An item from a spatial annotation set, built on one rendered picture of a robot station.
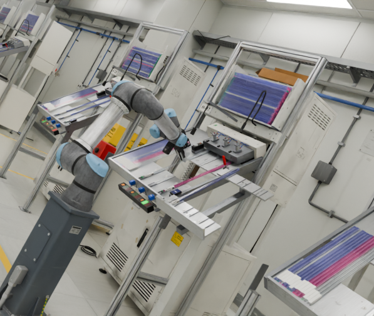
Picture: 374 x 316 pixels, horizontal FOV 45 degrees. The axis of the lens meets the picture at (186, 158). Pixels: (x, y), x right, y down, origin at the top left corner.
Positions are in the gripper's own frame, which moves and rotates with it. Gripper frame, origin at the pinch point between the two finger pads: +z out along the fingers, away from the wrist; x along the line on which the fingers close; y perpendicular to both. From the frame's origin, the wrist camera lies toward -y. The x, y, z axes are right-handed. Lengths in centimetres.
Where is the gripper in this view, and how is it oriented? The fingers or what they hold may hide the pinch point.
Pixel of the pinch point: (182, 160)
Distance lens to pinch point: 276.5
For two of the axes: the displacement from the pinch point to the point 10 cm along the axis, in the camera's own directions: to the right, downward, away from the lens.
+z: 2.8, 7.9, 5.5
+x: -5.7, -3.3, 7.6
